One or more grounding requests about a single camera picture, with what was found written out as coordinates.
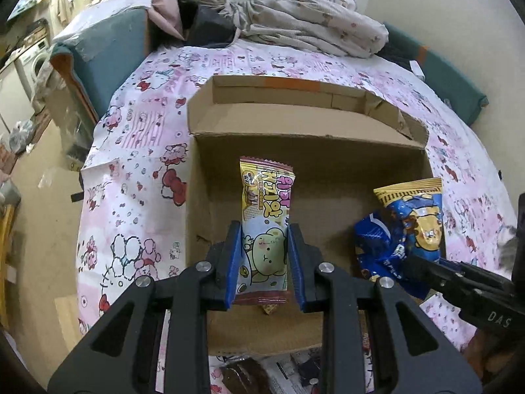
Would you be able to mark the yellow blue bear snack packet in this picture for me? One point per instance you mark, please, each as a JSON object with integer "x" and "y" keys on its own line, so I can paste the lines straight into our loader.
{"x": 426, "y": 221}

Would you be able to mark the pink cartoon printed blanket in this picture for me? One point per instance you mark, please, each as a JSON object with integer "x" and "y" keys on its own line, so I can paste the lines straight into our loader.
{"x": 143, "y": 131}

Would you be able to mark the yellow pink wafer snack packet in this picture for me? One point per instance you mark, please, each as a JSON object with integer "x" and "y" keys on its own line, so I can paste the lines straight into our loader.
{"x": 264, "y": 213}

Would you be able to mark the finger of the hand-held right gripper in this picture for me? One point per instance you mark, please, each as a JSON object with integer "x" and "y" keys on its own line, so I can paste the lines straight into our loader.
{"x": 434, "y": 273}

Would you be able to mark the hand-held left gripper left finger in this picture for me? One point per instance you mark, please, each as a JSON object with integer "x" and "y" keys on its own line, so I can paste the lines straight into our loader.
{"x": 231, "y": 262}

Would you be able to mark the black white printed paper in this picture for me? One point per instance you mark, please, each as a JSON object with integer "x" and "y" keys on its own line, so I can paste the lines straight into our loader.
{"x": 295, "y": 371}

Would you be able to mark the white washing machine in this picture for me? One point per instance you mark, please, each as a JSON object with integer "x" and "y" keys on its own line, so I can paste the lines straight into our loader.
{"x": 35, "y": 65}

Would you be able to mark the grey furry object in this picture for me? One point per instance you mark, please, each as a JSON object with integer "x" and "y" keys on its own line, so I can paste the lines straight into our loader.
{"x": 508, "y": 246}

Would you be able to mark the clear chocolate cake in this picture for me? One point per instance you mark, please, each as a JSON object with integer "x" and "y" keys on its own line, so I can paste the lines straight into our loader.
{"x": 246, "y": 375}

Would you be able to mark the pink cloth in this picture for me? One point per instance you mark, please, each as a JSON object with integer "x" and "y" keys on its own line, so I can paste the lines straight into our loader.
{"x": 168, "y": 12}

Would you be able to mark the teal foam bumper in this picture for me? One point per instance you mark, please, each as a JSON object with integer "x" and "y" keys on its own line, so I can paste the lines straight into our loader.
{"x": 447, "y": 78}
{"x": 106, "y": 61}

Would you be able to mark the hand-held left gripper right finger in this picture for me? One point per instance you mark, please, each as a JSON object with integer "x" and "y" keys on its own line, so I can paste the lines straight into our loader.
{"x": 297, "y": 271}

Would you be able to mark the cardboard box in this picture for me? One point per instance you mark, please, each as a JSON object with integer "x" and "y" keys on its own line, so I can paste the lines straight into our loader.
{"x": 328, "y": 164}

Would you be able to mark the crumpled floral blanket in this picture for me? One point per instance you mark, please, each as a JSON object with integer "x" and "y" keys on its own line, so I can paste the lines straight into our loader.
{"x": 307, "y": 20}

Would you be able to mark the small yellow snack piece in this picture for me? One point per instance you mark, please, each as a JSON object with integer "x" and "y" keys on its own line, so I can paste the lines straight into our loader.
{"x": 268, "y": 309}

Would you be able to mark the black cloth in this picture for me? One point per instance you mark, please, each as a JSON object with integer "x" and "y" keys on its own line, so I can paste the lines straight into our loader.
{"x": 209, "y": 24}

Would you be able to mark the clear plastic bag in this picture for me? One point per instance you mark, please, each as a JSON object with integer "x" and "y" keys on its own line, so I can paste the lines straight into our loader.
{"x": 20, "y": 135}

